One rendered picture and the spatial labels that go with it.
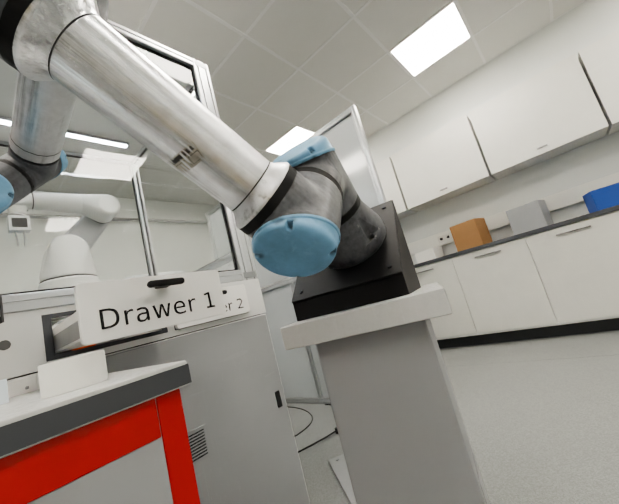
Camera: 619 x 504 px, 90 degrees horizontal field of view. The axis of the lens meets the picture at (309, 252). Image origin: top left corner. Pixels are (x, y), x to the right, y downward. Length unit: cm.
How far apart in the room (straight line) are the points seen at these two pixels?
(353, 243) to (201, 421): 78
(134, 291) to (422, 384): 56
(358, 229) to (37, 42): 47
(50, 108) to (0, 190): 17
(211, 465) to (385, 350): 77
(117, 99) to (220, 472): 105
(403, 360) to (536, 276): 272
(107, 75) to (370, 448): 63
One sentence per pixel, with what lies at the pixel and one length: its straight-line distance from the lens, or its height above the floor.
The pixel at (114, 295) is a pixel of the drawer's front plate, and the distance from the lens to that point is 70.
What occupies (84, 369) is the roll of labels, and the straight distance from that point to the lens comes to 50.
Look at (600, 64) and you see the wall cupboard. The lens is 382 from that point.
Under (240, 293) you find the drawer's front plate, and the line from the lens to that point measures 122.
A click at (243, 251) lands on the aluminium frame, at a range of 130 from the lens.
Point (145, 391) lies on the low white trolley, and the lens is 42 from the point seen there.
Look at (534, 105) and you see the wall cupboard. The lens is 375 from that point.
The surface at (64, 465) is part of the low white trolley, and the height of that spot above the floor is 70.
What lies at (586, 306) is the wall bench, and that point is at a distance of 325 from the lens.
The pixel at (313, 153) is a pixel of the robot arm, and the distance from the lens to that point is 51.
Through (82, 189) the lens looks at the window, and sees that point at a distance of 116.
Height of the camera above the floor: 79
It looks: 9 degrees up
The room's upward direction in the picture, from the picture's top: 15 degrees counter-clockwise
